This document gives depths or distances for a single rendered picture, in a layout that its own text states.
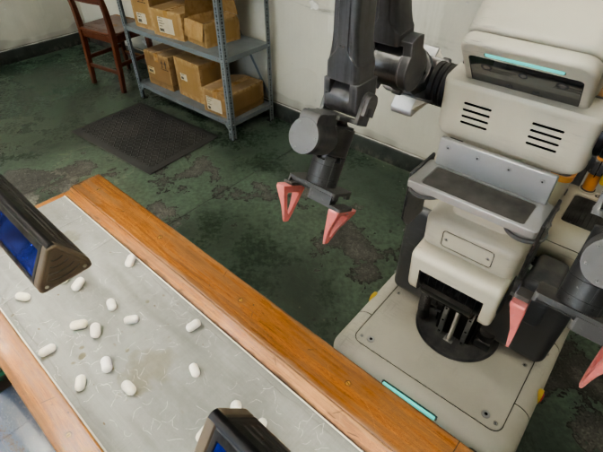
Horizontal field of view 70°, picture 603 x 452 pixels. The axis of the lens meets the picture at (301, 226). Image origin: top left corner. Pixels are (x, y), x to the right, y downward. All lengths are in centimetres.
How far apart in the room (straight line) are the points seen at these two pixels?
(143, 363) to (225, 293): 22
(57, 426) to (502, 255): 92
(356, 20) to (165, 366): 73
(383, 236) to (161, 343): 155
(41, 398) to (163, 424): 23
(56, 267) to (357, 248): 170
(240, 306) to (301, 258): 119
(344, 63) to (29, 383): 82
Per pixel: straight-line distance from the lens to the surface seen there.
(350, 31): 70
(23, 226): 76
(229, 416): 48
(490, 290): 105
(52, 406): 96
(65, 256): 72
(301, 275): 207
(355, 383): 88
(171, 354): 97
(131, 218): 128
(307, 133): 68
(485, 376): 155
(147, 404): 93
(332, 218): 74
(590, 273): 57
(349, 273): 209
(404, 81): 81
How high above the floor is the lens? 153
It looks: 41 degrees down
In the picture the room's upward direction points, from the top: straight up
